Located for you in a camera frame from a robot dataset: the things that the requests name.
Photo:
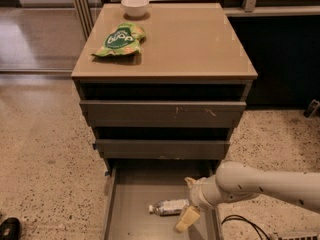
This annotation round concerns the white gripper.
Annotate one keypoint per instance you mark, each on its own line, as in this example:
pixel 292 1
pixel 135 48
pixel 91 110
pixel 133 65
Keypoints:
pixel 195 193

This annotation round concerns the clear plastic water bottle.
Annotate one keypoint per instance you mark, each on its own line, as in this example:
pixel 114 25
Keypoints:
pixel 168 207

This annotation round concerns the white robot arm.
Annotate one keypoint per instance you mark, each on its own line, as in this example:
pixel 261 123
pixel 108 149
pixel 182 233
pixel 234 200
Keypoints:
pixel 234 181

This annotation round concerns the bottom grey open drawer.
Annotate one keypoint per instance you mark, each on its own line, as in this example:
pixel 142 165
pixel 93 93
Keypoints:
pixel 138 184

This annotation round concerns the middle grey drawer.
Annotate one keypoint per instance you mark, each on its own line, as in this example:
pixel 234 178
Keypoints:
pixel 162 149

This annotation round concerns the grey drawer cabinet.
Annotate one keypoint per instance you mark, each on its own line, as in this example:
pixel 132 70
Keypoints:
pixel 190 53

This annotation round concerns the top grey drawer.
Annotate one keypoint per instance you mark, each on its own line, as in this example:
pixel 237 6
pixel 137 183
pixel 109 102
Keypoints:
pixel 172 114

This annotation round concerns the floor vent grille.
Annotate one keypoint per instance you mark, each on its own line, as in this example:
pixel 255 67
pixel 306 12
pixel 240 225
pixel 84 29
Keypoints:
pixel 295 236

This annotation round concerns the small black floor object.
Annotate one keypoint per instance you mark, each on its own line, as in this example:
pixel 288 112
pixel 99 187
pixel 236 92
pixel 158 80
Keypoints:
pixel 312 108

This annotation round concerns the green snack bag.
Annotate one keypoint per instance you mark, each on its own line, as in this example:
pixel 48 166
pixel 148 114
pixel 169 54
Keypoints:
pixel 122 41

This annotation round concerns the black shoe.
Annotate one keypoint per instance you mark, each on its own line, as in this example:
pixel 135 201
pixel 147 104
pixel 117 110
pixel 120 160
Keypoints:
pixel 10 229

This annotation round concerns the white ceramic bowl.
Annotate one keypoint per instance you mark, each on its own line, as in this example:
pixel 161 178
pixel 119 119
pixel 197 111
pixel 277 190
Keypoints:
pixel 135 8

